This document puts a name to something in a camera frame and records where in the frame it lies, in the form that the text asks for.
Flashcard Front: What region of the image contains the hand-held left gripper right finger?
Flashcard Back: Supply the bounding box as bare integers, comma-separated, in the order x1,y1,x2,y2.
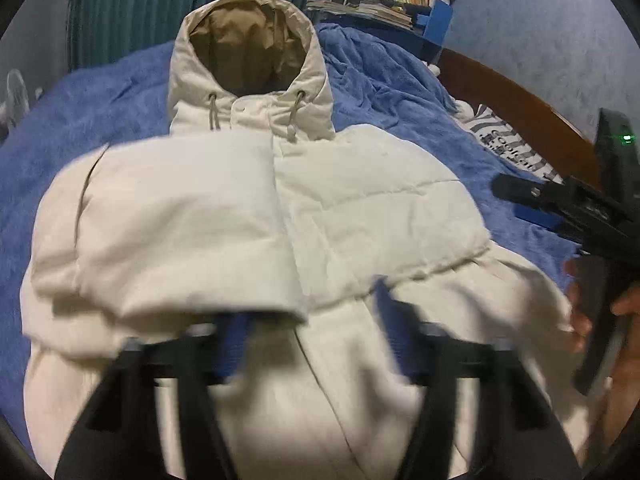
372,275,583,480

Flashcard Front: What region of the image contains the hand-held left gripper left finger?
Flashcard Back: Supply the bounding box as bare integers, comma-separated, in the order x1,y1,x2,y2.
54,310,252,480

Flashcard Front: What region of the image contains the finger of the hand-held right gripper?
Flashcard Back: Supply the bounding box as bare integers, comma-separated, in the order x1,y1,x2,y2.
491,172,583,237

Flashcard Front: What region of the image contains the white hooded puffer jacket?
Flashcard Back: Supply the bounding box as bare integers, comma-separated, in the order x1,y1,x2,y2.
21,0,608,480

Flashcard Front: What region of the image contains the person's right forearm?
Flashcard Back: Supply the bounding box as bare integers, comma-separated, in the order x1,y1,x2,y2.
595,407,640,468

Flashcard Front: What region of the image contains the person's right hand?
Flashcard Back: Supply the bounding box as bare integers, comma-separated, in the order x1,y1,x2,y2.
564,259,640,413

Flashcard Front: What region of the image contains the striped printed cloth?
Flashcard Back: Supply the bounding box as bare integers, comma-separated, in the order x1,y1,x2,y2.
457,104,568,183

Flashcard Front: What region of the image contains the wooden headboard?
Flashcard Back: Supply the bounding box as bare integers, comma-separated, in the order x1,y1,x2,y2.
436,46,603,192

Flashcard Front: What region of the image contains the white fluffy cloth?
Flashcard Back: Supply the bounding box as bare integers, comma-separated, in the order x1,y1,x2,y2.
428,62,475,122

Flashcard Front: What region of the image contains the blue fleece blanket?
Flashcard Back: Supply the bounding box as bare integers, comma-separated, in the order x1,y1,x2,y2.
0,22,578,428

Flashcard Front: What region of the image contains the blue shelf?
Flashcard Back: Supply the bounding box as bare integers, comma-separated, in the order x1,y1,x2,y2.
414,0,455,65

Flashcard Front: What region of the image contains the stack of magazines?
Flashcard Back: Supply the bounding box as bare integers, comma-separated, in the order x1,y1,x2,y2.
305,0,417,30

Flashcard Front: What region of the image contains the white fan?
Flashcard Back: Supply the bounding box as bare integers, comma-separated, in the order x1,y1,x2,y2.
0,69,43,133

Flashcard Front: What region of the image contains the teal curtain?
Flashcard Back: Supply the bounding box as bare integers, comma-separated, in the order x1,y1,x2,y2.
67,0,335,72

